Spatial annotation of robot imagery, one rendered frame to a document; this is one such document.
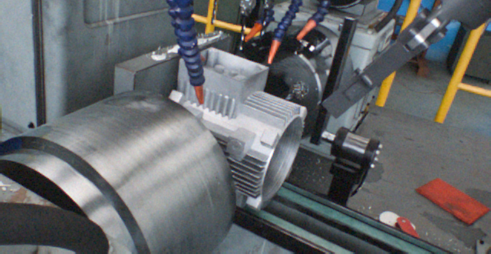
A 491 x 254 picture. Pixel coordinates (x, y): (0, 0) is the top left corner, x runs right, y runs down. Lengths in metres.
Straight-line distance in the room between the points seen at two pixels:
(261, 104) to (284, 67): 0.23
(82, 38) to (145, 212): 0.39
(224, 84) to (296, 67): 0.26
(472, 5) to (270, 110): 0.33
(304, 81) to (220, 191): 0.46
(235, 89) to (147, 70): 0.14
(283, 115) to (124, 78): 0.25
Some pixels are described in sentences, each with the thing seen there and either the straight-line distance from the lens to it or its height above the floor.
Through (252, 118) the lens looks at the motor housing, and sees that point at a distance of 0.71.
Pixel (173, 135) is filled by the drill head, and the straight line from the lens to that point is 0.50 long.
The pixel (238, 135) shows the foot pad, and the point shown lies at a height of 1.07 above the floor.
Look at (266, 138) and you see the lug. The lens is 0.67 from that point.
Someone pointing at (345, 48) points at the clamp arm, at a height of 1.20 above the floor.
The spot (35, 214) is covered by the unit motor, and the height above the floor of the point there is 1.26.
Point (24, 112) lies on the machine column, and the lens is 0.83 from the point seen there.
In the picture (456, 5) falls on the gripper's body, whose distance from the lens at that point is 0.54.
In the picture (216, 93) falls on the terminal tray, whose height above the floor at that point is 1.11.
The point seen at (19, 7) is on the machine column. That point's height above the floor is 1.19.
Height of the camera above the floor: 1.40
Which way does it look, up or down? 26 degrees down
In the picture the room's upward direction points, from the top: 11 degrees clockwise
